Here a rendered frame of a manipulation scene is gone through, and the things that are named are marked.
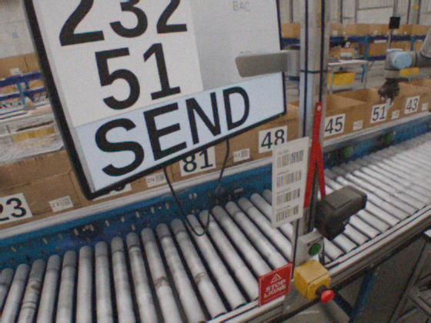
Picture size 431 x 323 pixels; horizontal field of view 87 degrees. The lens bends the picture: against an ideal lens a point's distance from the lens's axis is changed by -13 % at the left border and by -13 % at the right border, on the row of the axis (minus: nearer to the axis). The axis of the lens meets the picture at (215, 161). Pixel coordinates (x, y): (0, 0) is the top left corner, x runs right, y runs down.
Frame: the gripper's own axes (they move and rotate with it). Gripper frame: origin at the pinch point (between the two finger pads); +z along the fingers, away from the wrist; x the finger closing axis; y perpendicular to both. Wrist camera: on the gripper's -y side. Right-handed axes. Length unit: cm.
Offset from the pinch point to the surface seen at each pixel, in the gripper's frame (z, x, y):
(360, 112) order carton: -2.1, -0.3, -24.5
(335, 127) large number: 3.0, -0.5, -44.6
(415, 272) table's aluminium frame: 42, -68, -60
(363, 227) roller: 23, -50, -77
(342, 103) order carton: -3.0, 18.4, -19.6
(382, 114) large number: 2.9, -0.6, -2.2
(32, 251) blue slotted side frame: 21, -3, -201
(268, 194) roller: 23, -11, -96
